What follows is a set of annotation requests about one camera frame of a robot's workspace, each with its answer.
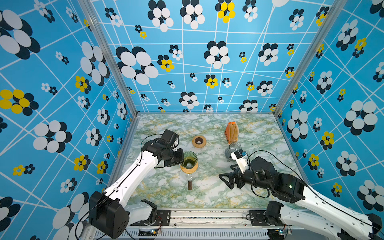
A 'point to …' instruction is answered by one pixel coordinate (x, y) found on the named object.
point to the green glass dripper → (190, 159)
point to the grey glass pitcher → (233, 147)
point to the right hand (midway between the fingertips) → (226, 172)
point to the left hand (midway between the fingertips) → (185, 159)
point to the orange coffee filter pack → (232, 132)
